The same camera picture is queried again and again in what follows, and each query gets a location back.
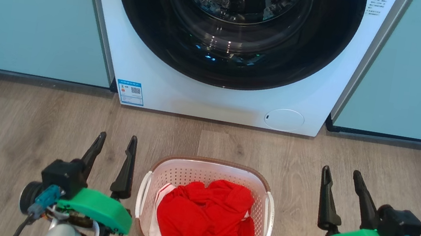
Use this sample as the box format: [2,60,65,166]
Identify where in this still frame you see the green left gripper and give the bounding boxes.
[53,126,146,236]

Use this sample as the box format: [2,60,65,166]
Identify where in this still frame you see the white laundry basket brown rim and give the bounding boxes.
[131,149,282,236]

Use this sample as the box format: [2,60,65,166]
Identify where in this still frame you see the blue energy label sticker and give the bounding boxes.
[114,78,147,107]

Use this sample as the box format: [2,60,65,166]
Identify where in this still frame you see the round white filter cover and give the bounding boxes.
[263,105,306,135]

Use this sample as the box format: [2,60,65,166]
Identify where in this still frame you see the white front-load washing machine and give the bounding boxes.
[68,0,410,149]

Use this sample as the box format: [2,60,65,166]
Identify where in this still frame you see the black round washer door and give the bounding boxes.
[101,0,368,108]

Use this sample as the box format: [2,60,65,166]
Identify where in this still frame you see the large teal cabinet door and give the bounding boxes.
[0,0,125,89]

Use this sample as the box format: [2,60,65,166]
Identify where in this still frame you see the small printed text label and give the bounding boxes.
[366,0,387,18]

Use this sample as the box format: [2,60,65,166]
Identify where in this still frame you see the blue left cable connector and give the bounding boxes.
[27,182,64,222]

